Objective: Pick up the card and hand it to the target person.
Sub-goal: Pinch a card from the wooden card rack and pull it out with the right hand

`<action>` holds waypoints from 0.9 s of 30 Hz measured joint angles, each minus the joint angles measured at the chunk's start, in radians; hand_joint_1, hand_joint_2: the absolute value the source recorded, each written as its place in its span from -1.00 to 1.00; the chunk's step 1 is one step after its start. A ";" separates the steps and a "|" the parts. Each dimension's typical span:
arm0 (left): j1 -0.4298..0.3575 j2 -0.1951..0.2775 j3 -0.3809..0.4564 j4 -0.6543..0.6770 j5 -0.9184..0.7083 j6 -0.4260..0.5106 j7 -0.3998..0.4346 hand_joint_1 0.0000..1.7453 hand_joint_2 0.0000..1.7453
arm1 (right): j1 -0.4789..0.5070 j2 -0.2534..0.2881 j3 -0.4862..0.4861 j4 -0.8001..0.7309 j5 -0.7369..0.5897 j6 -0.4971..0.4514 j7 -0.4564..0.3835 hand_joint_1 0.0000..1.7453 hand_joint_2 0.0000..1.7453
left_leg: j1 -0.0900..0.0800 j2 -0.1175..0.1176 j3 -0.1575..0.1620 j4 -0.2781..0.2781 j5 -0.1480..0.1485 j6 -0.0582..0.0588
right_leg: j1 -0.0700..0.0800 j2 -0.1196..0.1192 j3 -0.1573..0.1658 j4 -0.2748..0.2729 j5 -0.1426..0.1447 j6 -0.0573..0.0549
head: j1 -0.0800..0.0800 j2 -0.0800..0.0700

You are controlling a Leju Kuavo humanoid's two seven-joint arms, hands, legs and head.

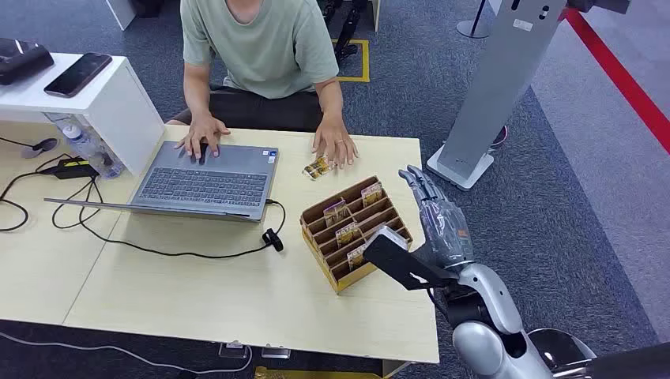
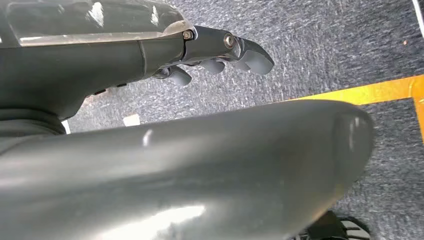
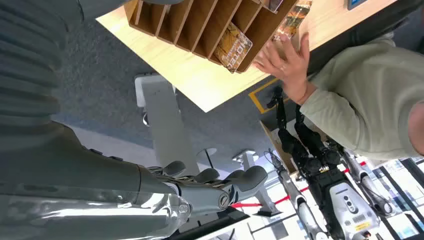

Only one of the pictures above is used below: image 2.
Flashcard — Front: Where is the ribbed grey left arm sleeve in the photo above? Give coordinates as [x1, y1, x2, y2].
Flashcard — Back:
[0, 108, 67, 155]

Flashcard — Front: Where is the black robot foot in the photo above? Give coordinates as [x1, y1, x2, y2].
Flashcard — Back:
[293, 210, 372, 240]

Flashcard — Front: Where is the yellow floor tape strip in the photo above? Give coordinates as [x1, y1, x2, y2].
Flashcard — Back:
[291, 74, 424, 143]

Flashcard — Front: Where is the white floor cable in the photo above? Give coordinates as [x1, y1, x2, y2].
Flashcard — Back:
[411, 0, 424, 39]

